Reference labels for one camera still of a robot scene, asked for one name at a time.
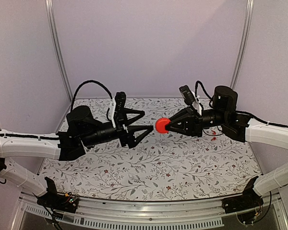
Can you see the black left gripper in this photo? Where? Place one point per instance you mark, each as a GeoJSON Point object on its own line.
{"type": "Point", "coordinates": [127, 139]}

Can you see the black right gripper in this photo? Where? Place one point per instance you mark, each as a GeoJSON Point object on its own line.
{"type": "Point", "coordinates": [191, 122]}

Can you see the red round bottle cap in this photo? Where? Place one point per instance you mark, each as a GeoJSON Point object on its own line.
{"type": "Point", "coordinates": [161, 125]}

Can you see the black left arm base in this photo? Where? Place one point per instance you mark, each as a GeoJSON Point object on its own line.
{"type": "Point", "coordinates": [67, 202]}

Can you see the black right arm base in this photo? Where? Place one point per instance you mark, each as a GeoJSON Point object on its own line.
{"type": "Point", "coordinates": [248, 199]}

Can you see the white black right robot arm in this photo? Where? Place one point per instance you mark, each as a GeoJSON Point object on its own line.
{"type": "Point", "coordinates": [236, 125]}

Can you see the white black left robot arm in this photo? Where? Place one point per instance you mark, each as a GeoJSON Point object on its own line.
{"type": "Point", "coordinates": [84, 132]}

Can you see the floral patterned table mat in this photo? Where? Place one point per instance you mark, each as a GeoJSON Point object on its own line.
{"type": "Point", "coordinates": [162, 167]}

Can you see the white right camera bracket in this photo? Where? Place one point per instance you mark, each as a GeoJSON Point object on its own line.
{"type": "Point", "coordinates": [197, 105]}

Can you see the white camera bracket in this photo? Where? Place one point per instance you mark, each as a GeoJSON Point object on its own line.
{"type": "Point", "coordinates": [197, 105]}
{"type": "Point", "coordinates": [112, 107]}

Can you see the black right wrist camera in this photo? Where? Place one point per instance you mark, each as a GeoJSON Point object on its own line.
{"type": "Point", "coordinates": [187, 95]}

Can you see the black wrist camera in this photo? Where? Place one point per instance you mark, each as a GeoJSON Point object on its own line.
{"type": "Point", "coordinates": [187, 95]}
{"type": "Point", "coordinates": [120, 99]}

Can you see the white left camera bracket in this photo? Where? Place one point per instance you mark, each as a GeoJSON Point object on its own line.
{"type": "Point", "coordinates": [112, 107]}

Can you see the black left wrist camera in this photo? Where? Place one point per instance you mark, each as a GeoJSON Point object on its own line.
{"type": "Point", "coordinates": [120, 99]}

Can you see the aluminium front rail frame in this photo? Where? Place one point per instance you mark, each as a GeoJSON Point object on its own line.
{"type": "Point", "coordinates": [102, 214]}

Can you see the aluminium back right post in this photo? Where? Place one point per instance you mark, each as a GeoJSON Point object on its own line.
{"type": "Point", "coordinates": [243, 43]}

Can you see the aluminium post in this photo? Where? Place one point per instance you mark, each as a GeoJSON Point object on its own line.
{"type": "Point", "coordinates": [243, 43]}
{"type": "Point", "coordinates": [57, 48]}

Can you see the aluminium back left post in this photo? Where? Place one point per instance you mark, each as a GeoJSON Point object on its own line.
{"type": "Point", "coordinates": [57, 48]}

